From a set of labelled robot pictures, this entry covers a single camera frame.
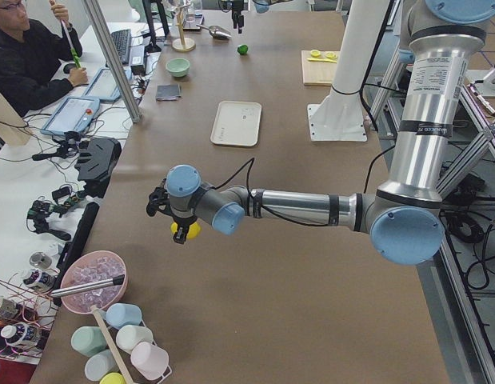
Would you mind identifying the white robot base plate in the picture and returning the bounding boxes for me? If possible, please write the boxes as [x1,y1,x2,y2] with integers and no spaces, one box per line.
[306,102,367,142]

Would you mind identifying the metal scoop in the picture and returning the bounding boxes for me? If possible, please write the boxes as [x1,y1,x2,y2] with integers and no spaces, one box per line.
[198,24,231,40]

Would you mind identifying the wooden cutting board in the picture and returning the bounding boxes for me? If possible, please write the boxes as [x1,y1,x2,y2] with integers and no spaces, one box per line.
[301,50,339,86]

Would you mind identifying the folded grey cloth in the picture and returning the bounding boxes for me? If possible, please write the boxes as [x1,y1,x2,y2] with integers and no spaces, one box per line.
[155,84,181,102]

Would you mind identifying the green lime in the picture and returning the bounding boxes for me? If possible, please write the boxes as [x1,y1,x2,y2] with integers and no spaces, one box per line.
[237,44,249,56]

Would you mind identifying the light blue cup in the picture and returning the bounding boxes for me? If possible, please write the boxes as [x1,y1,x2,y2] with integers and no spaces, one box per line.
[106,302,142,330]

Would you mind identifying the yellow cup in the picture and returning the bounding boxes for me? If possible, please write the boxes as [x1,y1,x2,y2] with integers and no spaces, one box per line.
[99,372,126,384]

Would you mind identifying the yellow lemon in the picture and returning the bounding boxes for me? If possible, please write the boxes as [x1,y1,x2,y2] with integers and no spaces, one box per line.
[170,222,201,241]

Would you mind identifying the yellow plastic knife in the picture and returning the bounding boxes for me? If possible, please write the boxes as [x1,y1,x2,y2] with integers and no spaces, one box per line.
[306,58,337,64]

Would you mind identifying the white cup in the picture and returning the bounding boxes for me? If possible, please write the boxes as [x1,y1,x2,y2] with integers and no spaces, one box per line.
[116,325,154,354]

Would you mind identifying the wooden mug tree stand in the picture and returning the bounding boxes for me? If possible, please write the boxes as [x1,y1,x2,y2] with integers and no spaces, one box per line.
[172,1,196,52]

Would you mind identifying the light green bowl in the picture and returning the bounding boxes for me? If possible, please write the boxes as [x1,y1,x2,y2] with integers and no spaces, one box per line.
[166,58,190,78]

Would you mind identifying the wooden cup rack handle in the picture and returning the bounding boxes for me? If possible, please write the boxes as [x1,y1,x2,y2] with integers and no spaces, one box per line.
[90,306,134,384]

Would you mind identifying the seated person in black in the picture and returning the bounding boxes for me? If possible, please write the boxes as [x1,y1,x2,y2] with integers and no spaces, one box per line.
[0,1,88,117]

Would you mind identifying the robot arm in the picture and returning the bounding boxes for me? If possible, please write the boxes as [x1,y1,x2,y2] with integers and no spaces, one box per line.
[146,1,495,265]
[218,0,252,34]

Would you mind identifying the white rabbit print tray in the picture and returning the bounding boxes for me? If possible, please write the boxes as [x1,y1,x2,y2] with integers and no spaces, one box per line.
[210,101,262,147]

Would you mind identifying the metal ice tongs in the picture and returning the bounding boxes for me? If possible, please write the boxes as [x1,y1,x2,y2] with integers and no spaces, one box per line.
[50,274,126,298]

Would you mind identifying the pale grey cup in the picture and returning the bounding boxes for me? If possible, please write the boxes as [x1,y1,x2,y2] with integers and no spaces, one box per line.
[84,350,119,382]

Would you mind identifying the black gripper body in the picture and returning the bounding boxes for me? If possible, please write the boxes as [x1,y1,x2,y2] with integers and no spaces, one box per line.
[146,180,198,226]

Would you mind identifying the black gripper stand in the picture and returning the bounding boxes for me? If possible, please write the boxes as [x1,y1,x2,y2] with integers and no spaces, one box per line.
[74,138,122,198]

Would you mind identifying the mint green cup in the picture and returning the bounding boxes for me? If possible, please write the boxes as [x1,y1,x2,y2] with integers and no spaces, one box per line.
[70,326,107,357]

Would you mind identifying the aluminium frame post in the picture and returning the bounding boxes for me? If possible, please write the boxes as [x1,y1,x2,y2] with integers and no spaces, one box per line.
[82,0,142,123]

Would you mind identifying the pink cup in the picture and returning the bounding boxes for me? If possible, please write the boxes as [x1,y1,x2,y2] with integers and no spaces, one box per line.
[130,342,171,381]

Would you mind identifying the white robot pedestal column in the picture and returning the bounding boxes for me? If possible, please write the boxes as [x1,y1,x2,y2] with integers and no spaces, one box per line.
[313,1,393,126]

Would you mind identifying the blue teach pendant tablet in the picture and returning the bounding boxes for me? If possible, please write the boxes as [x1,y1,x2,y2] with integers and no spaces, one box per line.
[41,96,101,137]

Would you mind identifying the black keyboard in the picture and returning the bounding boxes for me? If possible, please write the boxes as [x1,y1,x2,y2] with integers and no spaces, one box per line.
[110,29,131,66]

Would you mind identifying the pink bowl with ice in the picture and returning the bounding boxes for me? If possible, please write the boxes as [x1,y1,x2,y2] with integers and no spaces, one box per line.
[61,250,128,314]

